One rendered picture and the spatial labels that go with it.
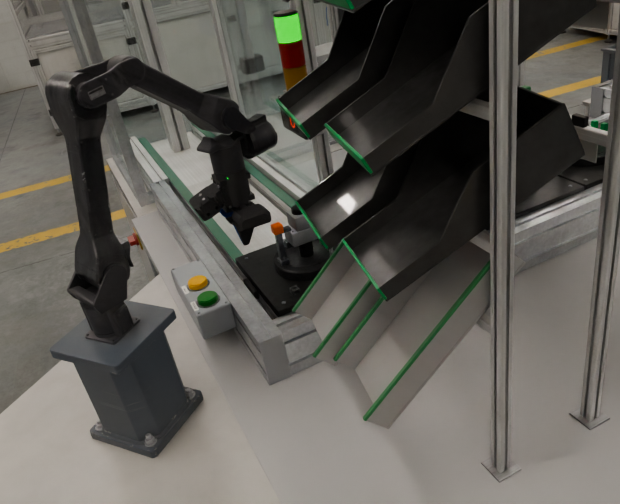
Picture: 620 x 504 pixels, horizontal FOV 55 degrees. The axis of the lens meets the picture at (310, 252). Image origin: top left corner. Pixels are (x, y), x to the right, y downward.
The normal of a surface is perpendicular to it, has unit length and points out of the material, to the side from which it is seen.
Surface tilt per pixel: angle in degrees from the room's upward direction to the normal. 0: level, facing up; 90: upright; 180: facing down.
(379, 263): 25
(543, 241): 90
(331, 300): 45
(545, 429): 0
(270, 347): 90
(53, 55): 90
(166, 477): 0
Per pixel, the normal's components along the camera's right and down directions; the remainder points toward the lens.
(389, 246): -0.55, -0.66
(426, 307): -0.78, -0.41
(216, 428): -0.15, -0.85
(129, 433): -0.43, 0.51
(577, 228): 0.43, 0.40
